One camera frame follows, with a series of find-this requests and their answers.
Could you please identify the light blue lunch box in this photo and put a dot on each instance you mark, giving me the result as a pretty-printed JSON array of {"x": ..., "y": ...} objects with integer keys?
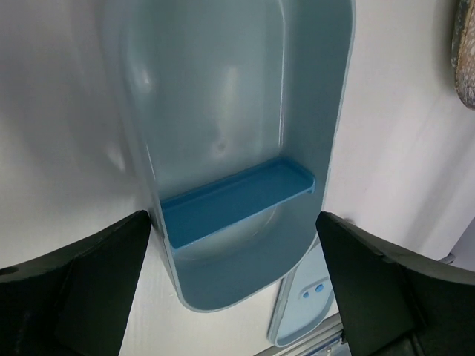
[{"x": 231, "y": 110}]

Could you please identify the speckled ceramic plate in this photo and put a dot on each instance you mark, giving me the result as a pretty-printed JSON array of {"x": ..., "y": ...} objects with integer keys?
[{"x": 462, "y": 52}]

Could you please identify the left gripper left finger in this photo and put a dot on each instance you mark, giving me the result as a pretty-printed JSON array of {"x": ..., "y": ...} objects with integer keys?
[{"x": 75, "y": 300}]

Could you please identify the light blue lunch box lid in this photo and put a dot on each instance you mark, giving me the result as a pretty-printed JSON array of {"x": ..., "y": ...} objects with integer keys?
[{"x": 305, "y": 297}]

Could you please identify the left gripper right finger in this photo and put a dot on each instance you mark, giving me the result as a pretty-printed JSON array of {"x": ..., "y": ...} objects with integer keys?
[{"x": 393, "y": 301}]

